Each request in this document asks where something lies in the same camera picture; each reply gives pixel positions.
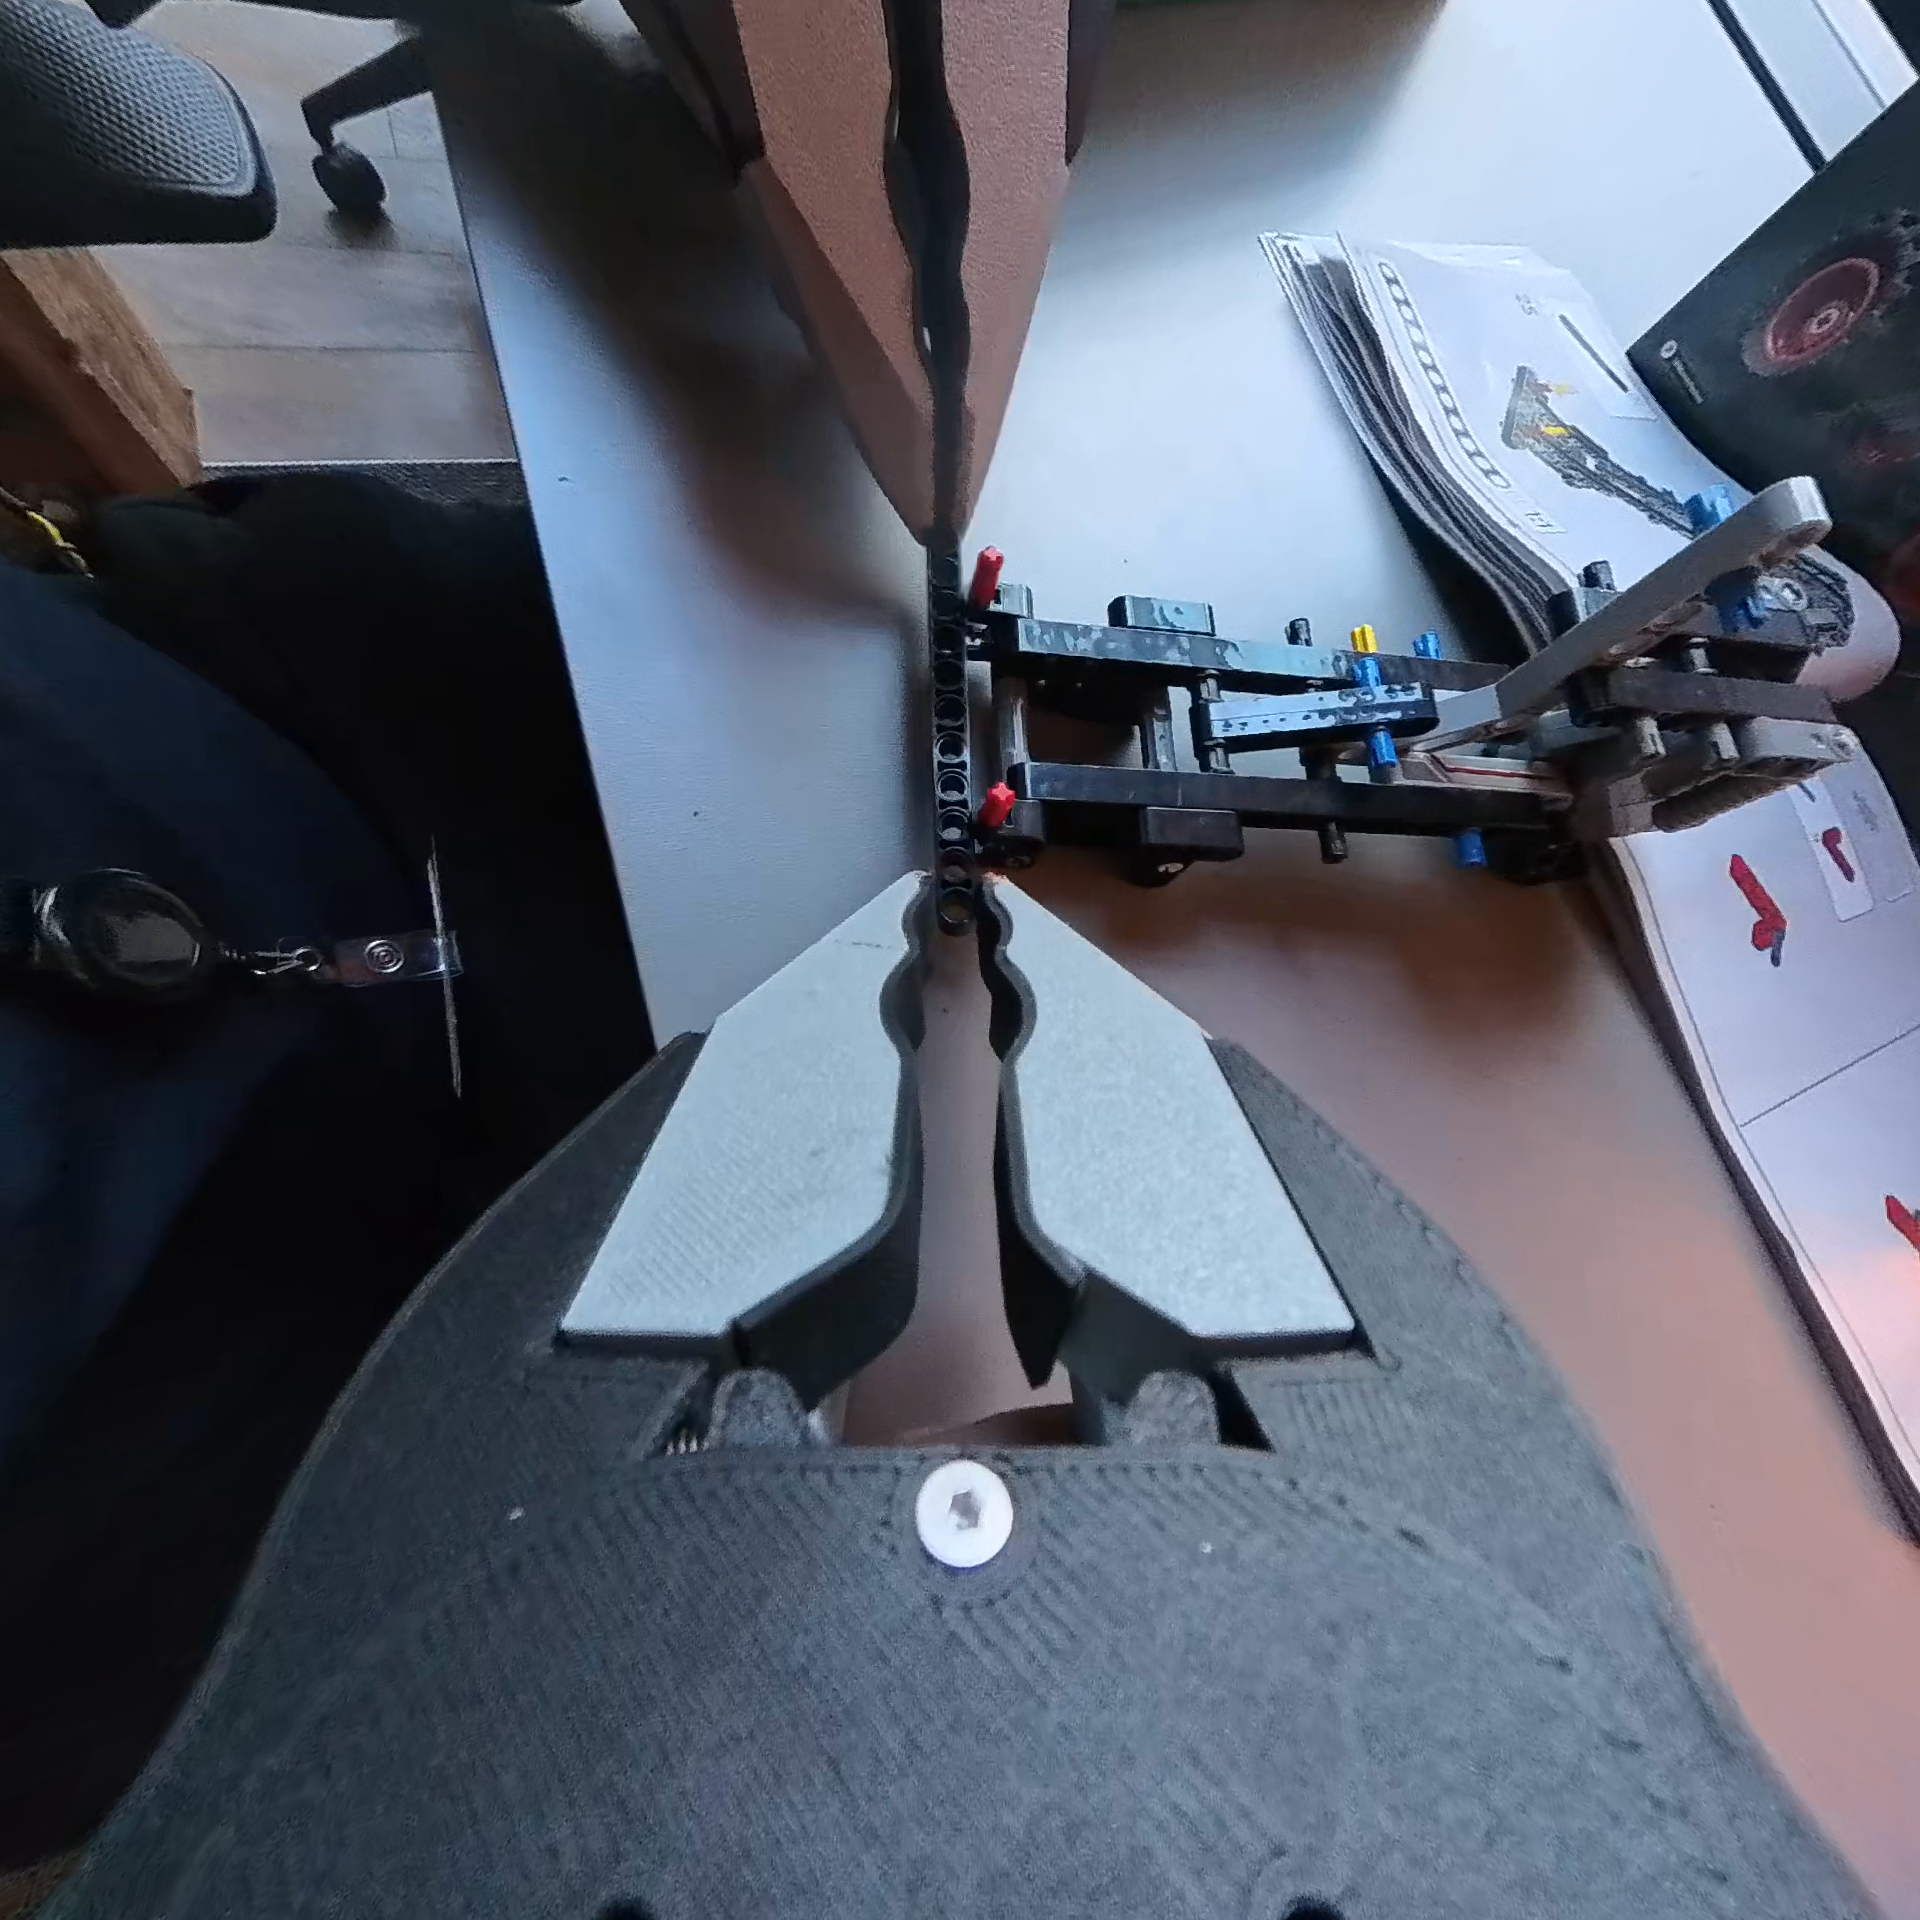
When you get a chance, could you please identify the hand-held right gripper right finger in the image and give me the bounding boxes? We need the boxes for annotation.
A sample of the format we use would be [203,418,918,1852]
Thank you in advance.
[977,879,1376,1446]

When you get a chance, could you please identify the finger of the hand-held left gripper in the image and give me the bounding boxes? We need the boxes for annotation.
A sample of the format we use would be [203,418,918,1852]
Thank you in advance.
[932,0,1120,539]
[621,0,943,539]

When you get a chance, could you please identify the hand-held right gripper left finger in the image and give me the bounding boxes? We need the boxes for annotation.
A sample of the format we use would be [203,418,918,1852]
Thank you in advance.
[558,872,937,1412]

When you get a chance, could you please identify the black grey lego assembly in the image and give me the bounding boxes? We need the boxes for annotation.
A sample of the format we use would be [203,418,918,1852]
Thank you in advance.
[920,478,1870,940]

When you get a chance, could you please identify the lego instruction booklet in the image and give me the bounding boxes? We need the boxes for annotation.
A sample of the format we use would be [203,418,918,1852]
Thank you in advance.
[1257,228,1920,1547]

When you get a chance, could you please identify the black lego box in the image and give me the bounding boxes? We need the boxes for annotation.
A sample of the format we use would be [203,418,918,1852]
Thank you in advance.
[1627,83,1920,588]

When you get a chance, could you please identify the black badge reel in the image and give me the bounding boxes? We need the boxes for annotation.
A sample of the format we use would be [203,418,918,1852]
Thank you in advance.
[0,840,465,1098]

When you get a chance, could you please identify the dark blue backpack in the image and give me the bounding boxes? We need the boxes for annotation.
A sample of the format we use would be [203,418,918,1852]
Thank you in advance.
[0,480,662,1878]

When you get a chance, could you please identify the black office chair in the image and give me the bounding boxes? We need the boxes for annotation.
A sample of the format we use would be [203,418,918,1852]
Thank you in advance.
[0,0,588,249]

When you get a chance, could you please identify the wooden cabinet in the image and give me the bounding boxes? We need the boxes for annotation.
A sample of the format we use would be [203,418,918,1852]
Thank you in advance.
[0,247,200,497]

